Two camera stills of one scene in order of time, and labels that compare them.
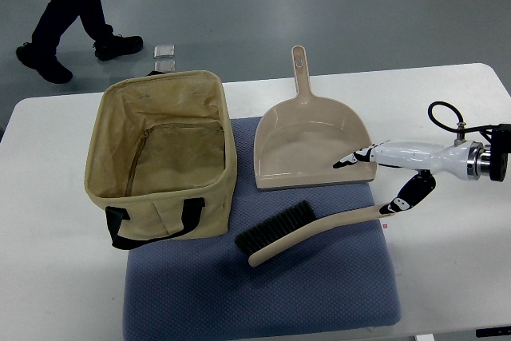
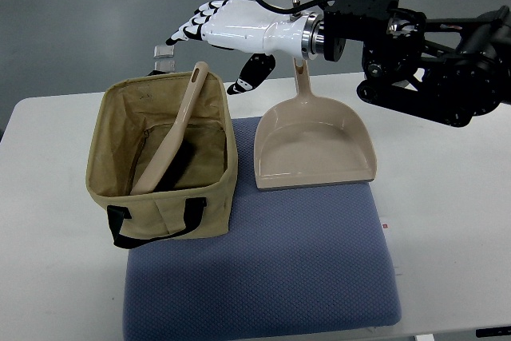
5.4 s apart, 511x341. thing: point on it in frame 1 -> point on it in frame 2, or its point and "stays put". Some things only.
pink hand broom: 262,240 -> 148,179
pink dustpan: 298,141 stays put
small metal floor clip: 166,50 stays put
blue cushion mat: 205,289 stays put
